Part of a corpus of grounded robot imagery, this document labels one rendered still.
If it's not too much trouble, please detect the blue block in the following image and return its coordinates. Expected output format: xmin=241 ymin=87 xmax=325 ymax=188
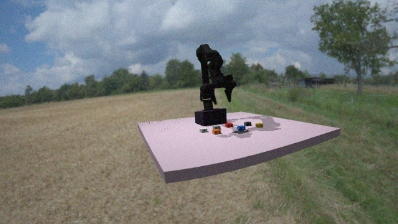
xmin=237 ymin=125 xmax=246 ymax=131

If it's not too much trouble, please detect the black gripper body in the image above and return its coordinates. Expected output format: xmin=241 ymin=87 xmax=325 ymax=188
xmin=200 ymin=71 xmax=237 ymax=92

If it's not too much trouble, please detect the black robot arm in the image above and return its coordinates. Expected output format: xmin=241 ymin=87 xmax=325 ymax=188
xmin=196 ymin=44 xmax=233 ymax=111

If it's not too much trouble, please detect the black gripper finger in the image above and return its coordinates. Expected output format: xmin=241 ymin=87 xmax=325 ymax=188
xmin=224 ymin=86 xmax=234 ymax=102
xmin=204 ymin=88 xmax=217 ymax=104

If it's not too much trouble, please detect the orange digit block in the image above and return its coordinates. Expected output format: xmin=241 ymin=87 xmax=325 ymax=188
xmin=212 ymin=129 xmax=221 ymax=135

